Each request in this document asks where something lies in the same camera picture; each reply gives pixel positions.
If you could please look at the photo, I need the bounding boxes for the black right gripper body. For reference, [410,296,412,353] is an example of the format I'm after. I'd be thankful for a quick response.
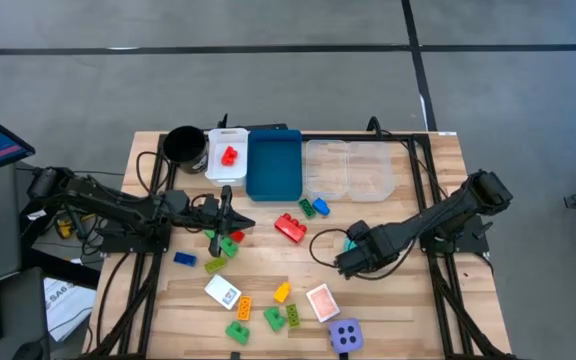
[334,219,412,281]

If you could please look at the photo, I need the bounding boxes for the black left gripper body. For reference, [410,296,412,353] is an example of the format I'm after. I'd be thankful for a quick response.
[190,184,234,257]

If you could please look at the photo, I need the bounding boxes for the dark blue toy brick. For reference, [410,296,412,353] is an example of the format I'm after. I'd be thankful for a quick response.
[173,251,198,268]

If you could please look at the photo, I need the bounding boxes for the large red toy brick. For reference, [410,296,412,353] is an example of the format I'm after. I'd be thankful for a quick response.
[273,212,308,244]

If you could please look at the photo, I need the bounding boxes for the dark green toy brick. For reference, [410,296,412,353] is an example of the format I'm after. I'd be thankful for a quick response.
[297,198,317,220]

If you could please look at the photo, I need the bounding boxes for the red patterned card box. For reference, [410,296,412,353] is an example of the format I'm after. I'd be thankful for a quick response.
[305,283,341,323]

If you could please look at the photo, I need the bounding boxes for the yellow toy brick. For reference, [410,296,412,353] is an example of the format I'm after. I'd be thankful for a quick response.
[273,281,293,304]

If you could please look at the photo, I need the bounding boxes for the orange toy brick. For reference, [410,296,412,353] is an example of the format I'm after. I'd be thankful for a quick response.
[236,295,253,322]

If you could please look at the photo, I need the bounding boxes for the purple foam die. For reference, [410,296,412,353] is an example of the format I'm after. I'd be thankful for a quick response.
[327,318,365,355]

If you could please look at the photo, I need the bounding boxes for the white plastic bin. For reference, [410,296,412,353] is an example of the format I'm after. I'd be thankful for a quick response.
[204,127,249,188]

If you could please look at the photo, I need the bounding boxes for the teal plastic bin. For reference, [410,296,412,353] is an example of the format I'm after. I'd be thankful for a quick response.
[245,129,304,203]

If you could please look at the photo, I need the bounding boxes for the white card box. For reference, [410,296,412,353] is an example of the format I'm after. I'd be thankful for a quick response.
[203,274,242,311]

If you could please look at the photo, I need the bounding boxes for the black cup with face print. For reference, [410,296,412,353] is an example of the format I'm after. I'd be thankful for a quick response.
[161,124,209,175]

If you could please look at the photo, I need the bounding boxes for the yellow plug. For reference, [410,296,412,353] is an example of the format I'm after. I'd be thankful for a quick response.
[55,218,75,240]

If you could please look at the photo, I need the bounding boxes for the white printed paper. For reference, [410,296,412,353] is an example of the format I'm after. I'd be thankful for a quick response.
[42,277,98,344]

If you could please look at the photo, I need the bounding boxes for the black computer mouse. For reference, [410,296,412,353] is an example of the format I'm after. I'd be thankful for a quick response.
[11,338,45,360]

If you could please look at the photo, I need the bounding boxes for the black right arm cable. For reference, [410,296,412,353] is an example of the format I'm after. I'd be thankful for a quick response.
[308,228,350,269]

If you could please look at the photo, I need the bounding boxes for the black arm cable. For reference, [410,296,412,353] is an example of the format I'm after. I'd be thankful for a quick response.
[308,228,350,269]
[135,149,170,197]

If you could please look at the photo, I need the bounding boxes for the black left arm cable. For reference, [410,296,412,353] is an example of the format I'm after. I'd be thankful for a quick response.
[135,149,170,197]

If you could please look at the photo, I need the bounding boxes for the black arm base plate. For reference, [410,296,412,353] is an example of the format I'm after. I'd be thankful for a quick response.
[417,213,491,255]
[98,219,174,255]

